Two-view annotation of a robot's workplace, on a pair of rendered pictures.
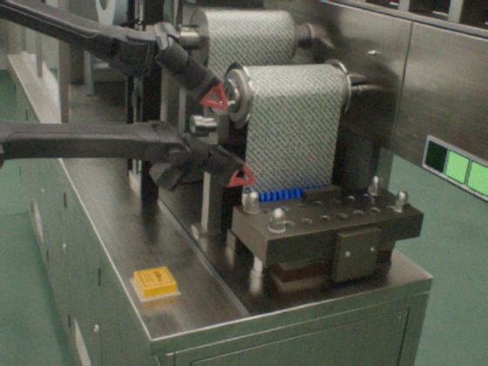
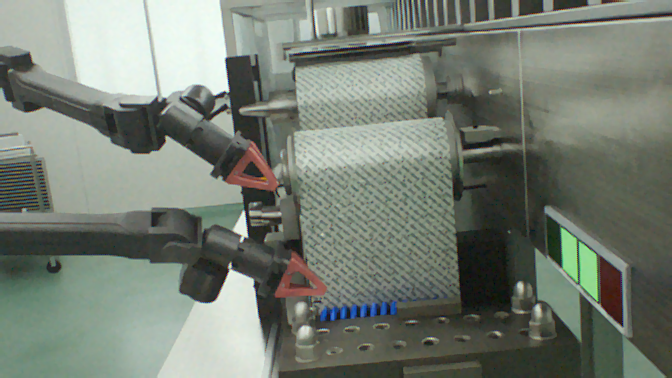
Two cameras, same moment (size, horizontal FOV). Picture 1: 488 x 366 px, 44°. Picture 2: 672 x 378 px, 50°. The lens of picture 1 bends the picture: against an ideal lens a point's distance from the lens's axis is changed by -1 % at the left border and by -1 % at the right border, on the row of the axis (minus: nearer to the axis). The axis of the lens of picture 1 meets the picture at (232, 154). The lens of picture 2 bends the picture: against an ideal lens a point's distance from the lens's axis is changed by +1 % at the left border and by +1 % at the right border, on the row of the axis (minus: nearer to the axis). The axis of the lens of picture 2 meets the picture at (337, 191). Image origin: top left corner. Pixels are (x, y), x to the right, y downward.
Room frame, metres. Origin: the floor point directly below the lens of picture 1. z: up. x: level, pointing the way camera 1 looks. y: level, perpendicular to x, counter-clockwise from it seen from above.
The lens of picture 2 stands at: (0.31, -0.57, 1.45)
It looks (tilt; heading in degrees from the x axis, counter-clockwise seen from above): 12 degrees down; 27
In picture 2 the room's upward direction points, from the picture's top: 6 degrees counter-clockwise
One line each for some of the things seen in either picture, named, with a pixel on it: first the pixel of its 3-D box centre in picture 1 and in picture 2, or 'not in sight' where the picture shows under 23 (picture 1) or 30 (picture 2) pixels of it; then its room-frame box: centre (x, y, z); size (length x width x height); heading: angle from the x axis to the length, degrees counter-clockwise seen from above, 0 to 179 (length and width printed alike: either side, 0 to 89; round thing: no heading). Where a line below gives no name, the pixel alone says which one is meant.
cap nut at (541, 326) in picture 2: (402, 199); (541, 318); (1.24, -0.39, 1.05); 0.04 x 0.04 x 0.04
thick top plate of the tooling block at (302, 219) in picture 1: (328, 221); (422, 351); (1.21, -0.22, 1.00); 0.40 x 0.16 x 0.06; 116
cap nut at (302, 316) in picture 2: (252, 200); (302, 316); (1.18, -0.05, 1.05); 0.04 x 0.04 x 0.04
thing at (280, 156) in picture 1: (291, 159); (382, 259); (1.30, -0.14, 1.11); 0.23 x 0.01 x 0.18; 116
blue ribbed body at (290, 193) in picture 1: (292, 195); (387, 312); (1.28, -0.15, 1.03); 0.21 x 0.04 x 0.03; 116
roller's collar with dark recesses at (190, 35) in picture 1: (188, 37); (286, 106); (1.52, 0.13, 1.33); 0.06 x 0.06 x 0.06; 26
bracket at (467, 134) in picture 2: (349, 76); (479, 131); (1.43, -0.27, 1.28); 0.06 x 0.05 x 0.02; 116
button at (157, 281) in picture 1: (154, 281); not in sight; (1.06, 0.14, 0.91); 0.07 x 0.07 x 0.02; 26
